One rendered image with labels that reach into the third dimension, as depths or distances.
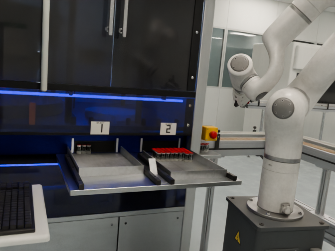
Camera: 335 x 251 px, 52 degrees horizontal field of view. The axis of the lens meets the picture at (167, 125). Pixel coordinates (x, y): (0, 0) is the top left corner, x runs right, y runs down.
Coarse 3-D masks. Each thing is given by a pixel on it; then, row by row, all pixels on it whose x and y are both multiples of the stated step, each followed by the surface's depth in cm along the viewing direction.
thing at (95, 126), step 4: (92, 124) 154; (96, 124) 155; (100, 124) 156; (104, 124) 156; (108, 124) 157; (92, 128) 155; (96, 128) 155; (100, 128) 156; (104, 128) 157; (108, 128) 157; (92, 132) 155; (96, 132) 156; (100, 132) 156; (104, 132) 157; (108, 132) 158
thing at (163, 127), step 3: (162, 123) 168; (165, 123) 168; (168, 123) 169; (171, 123) 170; (174, 123) 170; (162, 126) 168; (165, 126) 169; (168, 126) 169; (171, 126) 170; (174, 126) 171; (162, 129) 168; (165, 129) 169; (168, 129) 170; (171, 129) 170; (174, 129) 171; (162, 132) 169; (165, 132) 169; (171, 132) 171; (174, 132) 171
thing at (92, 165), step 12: (72, 156) 144; (84, 156) 157; (96, 156) 159; (108, 156) 161; (120, 156) 163; (132, 156) 152; (84, 168) 130; (96, 168) 132; (108, 168) 134; (120, 168) 136; (132, 168) 138
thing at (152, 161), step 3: (150, 159) 142; (153, 159) 142; (150, 162) 141; (153, 162) 142; (150, 165) 141; (153, 165) 141; (156, 165) 142; (150, 168) 140; (153, 168) 141; (156, 168) 141; (153, 171) 140; (156, 171) 141; (156, 174) 140; (159, 177) 137; (162, 180) 133
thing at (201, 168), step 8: (144, 152) 163; (200, 160) 165; (208, 160) 158; (168, 168) 150; (176, 168) 151; (184, 168) 152; (192, 168) 153; (200, 168) 155; (208, 168) 156; (216, 168) 152; (224, 168) 146; (176, 176) 136; (184, 176) 137; (192, 176) 139; (200, 176) 140; (208, 176) 142; (216, 176) 143; (224, 176) 145
